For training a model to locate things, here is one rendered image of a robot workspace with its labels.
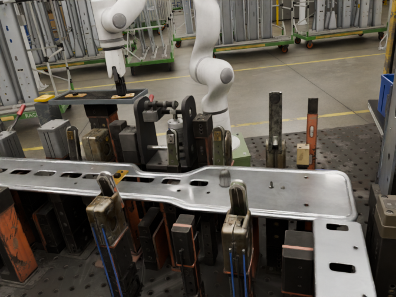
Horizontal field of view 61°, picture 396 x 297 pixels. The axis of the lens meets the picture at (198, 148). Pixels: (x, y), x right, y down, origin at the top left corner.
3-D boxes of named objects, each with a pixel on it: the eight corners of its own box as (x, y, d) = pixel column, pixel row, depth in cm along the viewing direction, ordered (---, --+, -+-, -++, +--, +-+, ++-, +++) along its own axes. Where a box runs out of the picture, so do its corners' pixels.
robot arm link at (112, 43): (102, 38, 124) (104, 46, 125) (96, 41, 116) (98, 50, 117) (125, 35, 124) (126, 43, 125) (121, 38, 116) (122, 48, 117)
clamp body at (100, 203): (104, 310, 97) (72, 211, 82) (124, 277, 107) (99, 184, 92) (132, 316, 94) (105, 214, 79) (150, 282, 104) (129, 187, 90)
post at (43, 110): (60, 194, 158) (32, 104, 139) (71, 185, 164) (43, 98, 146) (75, 195, 156) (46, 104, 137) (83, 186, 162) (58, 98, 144)
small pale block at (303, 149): (294, 248, 111) (296, 148, 95) (294, 241, 114) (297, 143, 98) (305, 249, 110) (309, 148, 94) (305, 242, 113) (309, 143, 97)
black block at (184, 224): (177, 321, 91) (160, 236, 79) (188, 289, 100) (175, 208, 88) (205, 326, 89) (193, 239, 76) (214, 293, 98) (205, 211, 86)
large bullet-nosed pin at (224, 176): (218, 191, 94) (217, 171, 91) (221, 185, 97) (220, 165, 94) (230, 192, 93) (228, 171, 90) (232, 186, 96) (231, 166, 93)
